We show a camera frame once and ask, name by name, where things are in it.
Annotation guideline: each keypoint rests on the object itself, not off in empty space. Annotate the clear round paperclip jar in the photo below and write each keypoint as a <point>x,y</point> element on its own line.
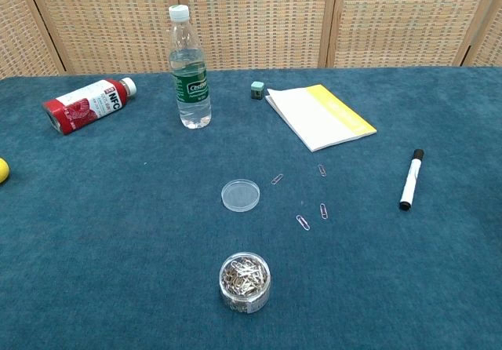
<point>244,301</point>

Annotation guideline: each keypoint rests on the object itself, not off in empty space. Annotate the silver paperclip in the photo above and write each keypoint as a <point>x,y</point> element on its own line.
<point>323,211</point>
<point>303,223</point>
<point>322,170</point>
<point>277,179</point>

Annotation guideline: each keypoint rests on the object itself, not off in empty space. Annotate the yellow ball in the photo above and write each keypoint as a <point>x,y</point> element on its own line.
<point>3,170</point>

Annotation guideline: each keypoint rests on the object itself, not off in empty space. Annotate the clear round plastic lid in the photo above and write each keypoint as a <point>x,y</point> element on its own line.
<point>240,195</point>

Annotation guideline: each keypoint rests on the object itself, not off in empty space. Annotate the clear water bottle green label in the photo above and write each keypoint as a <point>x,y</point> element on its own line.
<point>192,91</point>

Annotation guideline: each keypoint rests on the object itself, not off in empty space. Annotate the red juice bottle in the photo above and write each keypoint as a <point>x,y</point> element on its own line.
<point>86,104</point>

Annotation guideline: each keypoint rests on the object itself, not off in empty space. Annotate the small green pencil sharpener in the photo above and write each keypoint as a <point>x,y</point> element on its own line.
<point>257,91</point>

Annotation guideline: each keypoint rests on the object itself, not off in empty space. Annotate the black and white marker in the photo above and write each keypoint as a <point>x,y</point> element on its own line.
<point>411,181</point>

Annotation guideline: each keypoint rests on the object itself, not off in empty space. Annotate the woven folding screen panel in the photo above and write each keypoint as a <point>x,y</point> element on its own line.
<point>490,48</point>
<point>400,20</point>
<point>19,40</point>
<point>110,24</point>
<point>259,20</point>

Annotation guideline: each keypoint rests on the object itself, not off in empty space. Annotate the blue table cloth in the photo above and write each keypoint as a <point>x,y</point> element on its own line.
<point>117,228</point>

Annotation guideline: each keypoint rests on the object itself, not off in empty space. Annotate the white and yellow notebook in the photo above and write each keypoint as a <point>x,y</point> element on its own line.
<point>313,118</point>

